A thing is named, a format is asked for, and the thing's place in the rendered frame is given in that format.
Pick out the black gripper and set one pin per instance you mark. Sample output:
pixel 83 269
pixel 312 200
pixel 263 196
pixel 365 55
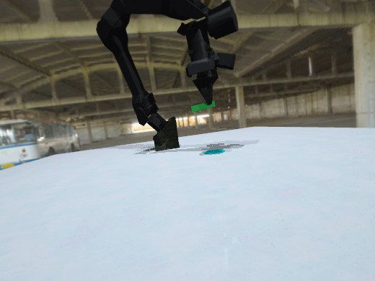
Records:
pixel 202 66

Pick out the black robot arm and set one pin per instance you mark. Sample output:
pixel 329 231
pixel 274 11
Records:
pixel 219 22

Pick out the green rectangular post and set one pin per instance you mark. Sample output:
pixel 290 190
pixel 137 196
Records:
pixel 202 106

